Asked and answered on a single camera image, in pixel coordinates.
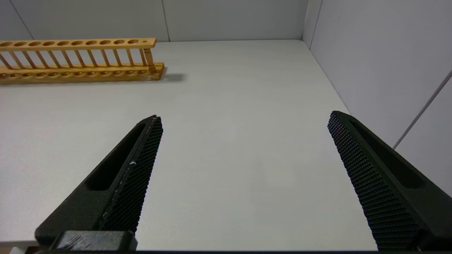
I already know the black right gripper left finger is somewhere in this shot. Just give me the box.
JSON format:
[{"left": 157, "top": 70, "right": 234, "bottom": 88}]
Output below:
[{"left": 35, "top": 115, "right": 163, "bottom": 249}]

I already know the wooden test tube rack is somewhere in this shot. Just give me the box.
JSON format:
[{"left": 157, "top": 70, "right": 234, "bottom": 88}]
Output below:
[{"left": 0, "top": 38, "right": 165, "bottom": 84}]

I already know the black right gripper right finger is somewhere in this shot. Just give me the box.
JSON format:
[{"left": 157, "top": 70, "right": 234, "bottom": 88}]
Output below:
[{"left": 327, "top": 110, "right": 452, "bottom": 252}]

